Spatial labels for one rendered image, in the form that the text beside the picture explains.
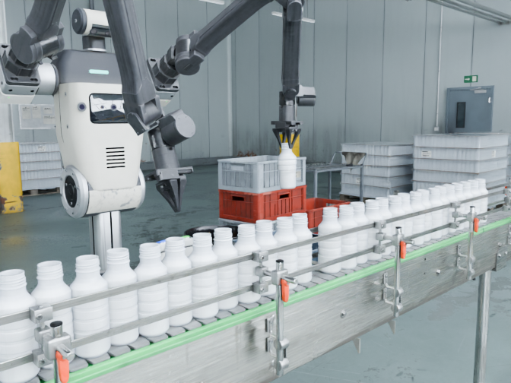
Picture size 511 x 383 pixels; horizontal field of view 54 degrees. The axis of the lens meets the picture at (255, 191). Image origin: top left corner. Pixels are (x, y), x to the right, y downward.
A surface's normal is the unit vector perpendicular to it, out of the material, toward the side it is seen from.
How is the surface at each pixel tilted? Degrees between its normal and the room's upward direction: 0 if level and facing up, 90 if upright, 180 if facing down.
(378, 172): 90
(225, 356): 90
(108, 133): 90
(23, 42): 114
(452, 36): 90
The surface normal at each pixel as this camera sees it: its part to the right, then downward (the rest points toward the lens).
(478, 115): -0.73, 0.10
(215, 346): 0.69, 0.10
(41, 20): -0.40, 0.49
